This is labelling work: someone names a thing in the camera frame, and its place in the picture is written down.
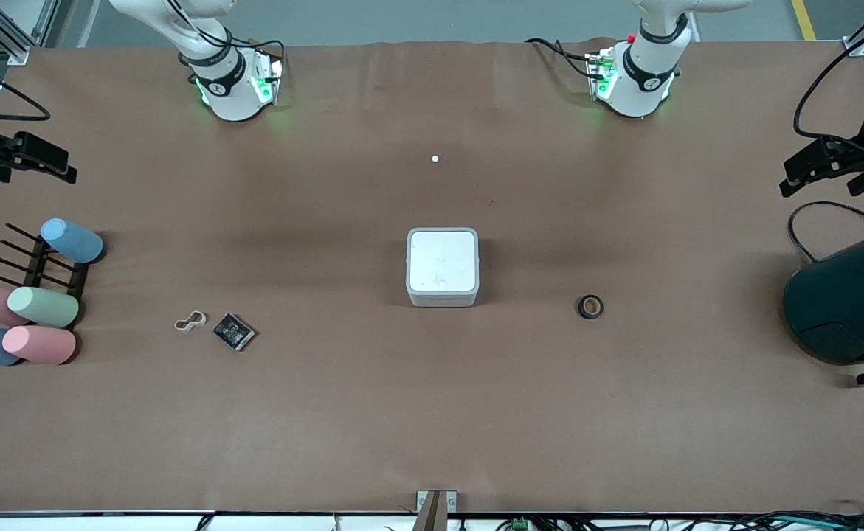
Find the dark teal electric kettle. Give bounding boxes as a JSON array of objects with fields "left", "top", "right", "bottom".
[{"left": 783, "top": 225, "right": 864, "bottom": 386}]

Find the brown paper table cover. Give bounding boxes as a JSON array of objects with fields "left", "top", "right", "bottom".
[{"left": 0, "top": 38, "right": 864, "bottom": 516}]

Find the black base cable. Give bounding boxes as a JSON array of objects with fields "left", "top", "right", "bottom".
[{"left": 525, "top": 37, "right": 602, "bottom": 80}]

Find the black cable tangle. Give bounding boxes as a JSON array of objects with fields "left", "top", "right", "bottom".
[{"left": 697, "top": 501, "right": 864, "bottom": 531}]

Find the thin black kettle cable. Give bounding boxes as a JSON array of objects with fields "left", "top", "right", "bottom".
[{"left": 787, "top": 201, "right": 864, "bottom": 263}]

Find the white square lidded bin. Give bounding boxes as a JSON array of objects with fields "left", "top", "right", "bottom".
[{"left": 406, "top": 227, "right": 480, "bottom": 308}]

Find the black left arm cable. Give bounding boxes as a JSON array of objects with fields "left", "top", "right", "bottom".
[{"left": 793, "top": 0, "right": 864, "bottom": 159}]

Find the grey metal table bracket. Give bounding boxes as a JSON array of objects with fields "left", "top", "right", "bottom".
[{"left": 415, "top": 490, "right": 458, "bottom": 531}]

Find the black snack packet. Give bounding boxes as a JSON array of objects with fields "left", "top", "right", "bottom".
[{"left": 212, "top": 313, "right": 256, "bottom": 352}]

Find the black pronged cup rack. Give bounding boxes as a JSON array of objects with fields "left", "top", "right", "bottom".
[{"left": 0, "top": 223, "right": 90, "bottom": 310}]

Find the pale green plastic cup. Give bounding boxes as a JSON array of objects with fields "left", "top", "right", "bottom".
[{"left": 7, "top": 286, "right": 80, "bottom": 329}]

